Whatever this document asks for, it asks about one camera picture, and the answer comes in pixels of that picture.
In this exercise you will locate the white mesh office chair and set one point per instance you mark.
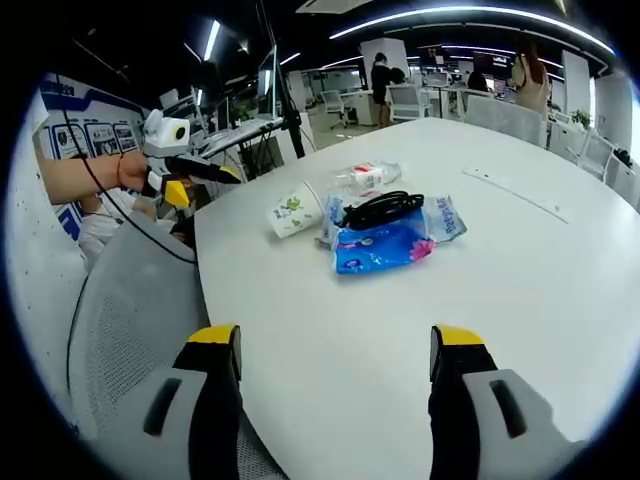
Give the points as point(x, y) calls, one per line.
point(505, 120)

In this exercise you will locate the grey mesh chair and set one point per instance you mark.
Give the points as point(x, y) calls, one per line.
point(125, 320)

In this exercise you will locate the white paper cup green print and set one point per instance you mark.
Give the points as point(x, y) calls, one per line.
point(295, 212)

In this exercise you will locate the person's left hand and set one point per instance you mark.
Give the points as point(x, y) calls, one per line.
point(131, 172)

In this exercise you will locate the computer monitor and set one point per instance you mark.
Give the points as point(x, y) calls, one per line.
point(266, 82)

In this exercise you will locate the green potted plant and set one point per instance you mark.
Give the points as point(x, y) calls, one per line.
point(581, 118)

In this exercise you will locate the black tripod stand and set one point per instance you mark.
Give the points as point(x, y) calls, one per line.
point(287, 100)

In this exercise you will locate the light blue packet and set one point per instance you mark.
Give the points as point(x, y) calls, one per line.
point(331, 215)

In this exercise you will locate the white and blue wipes packet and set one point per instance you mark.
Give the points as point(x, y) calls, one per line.
point(447, 217)

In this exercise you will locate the blue tissue packet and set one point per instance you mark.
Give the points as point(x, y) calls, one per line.
point(380, 247)

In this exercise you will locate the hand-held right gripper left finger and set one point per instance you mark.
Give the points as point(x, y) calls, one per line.
point(172, 400)

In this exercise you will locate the wall poster panel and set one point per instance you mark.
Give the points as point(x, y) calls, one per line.
point(95, 137)

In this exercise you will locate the clear plastic bottle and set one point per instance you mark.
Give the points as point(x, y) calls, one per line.
point(367, 176)

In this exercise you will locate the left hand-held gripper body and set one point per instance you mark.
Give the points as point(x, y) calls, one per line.
point(166, 134)

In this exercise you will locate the white tabletop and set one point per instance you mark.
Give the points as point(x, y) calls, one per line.
point(400, 325)

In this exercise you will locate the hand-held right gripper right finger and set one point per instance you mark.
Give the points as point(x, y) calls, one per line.
point(505, 400)

